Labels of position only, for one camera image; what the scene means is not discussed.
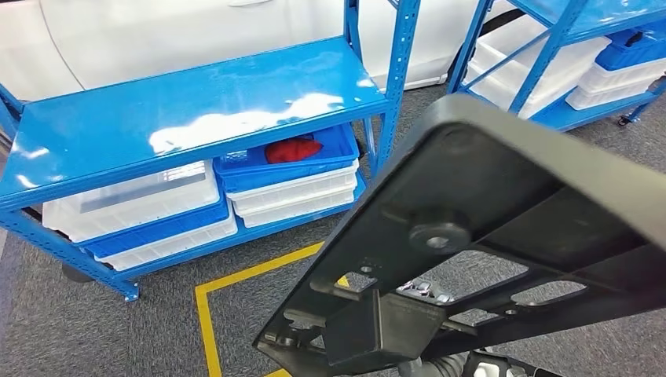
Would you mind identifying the translucent white plastic bin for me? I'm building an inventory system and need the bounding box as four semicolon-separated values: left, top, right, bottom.
41;158;222;244

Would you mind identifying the blue plastic bin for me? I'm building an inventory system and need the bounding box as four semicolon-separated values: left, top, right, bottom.
80;195;232;262
595;23;666;72
213;123;361;195

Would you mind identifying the red cloth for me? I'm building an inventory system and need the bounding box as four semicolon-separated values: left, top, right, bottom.
264;136;324;166

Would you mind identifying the blue metal shelf rack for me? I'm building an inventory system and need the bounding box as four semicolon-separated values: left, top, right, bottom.
446;0;666;132
0;0;422;303

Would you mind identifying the black plastic plate holder part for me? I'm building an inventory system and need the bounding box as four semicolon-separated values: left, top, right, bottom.
253;93;666;377

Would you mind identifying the large white plastic bin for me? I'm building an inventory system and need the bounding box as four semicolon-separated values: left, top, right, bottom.
464;20;611;119

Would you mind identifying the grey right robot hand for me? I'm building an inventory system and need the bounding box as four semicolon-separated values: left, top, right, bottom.
395;278;456;306

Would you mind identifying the white car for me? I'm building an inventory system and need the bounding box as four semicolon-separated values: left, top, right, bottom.
0;0;521;102

